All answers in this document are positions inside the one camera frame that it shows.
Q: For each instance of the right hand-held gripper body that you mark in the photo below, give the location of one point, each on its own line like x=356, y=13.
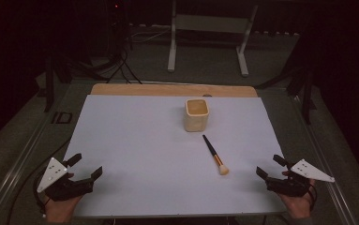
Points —
x=311, y=172

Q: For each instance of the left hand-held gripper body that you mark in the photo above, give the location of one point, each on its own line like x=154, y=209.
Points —
x=51, y=175

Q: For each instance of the cream square cup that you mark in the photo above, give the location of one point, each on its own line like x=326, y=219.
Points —
x=196, y=122

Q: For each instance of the person's left hand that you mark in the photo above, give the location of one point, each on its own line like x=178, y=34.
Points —
x=60, y=210

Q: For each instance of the person's right hand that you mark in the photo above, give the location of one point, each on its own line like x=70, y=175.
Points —
x=299, y=206

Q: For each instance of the white table mat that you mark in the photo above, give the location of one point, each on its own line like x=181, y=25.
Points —
x=142, y=156

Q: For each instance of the black metal stand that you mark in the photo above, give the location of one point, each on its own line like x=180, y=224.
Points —
x=306, y=97

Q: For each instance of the wooden board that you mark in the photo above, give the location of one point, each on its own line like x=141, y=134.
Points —
x=155, y=89

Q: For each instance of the white metal stand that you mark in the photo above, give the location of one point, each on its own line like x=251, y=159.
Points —
x=211, y=23

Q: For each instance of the aluminium frame rail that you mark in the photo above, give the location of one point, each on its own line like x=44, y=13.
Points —
x=327, y=168
x=17, y=159

